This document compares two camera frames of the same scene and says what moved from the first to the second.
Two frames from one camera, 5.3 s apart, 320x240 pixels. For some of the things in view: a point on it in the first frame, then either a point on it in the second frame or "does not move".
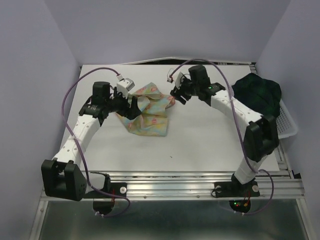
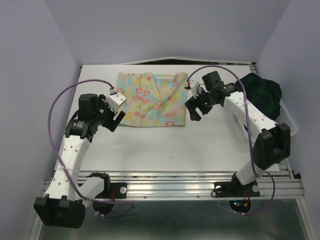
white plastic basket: [286, 127] does not move
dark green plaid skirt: [262, 95] does not move
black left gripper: [133, 112] -> [111, 124]
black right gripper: [180, 91] -> [192, 104]
